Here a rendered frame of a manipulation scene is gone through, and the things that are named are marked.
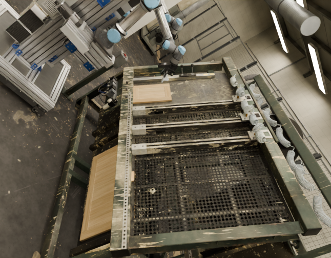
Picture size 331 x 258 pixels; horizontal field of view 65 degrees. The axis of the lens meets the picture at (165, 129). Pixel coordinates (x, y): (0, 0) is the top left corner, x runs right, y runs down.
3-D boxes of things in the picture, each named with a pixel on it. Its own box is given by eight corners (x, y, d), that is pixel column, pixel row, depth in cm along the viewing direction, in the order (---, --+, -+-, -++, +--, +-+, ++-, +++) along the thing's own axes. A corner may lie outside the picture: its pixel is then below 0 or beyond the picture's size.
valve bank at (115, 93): (99, 79, 299) (115, 68, 291) (107, 87, 307) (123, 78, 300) (94, 106, 262) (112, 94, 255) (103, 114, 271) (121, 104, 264)
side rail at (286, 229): (131, 243, 172) (129, 235, 165) (293, 228, 176) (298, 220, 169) (130, 255, 166) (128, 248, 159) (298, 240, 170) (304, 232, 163)
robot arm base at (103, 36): (98, 38, 227) (106, 31, 224) (100, 31, 238) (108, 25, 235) (109, 51, 236) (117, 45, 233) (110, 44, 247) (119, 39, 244)
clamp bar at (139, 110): (133, 110, 263) (130, 91, 247) (248, 102, 268) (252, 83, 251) (132, 117, 256) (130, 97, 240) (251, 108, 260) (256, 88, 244)
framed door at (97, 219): (94, 158, 279) (92, 157, 278) (136, 136, 262) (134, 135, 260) (81, 241, 214) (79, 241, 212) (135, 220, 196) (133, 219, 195)
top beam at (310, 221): (221, 64, 326) (222, 57, 319) (229, 63, 326) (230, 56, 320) (302, 236, 166) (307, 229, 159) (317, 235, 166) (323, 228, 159)
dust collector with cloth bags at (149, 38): (139, 21, 859) (197, -20, 790) (150, 38, 901) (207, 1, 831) (138, 38, 758) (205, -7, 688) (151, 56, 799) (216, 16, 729)
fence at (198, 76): (133, 81, 304) (132, 78, 301) (213, 75, 307) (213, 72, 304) (133, 83, 300) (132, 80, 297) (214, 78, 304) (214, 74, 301)
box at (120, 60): (109, 57, 308) (121, 49, 302) (116, 64, 315) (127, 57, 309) (108, 62, 299) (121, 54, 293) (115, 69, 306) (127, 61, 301)
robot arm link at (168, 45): (162, 45, 230) (172, 51, 232) (161, 48, 220) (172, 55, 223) (166, 37, 226) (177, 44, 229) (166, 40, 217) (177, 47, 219)
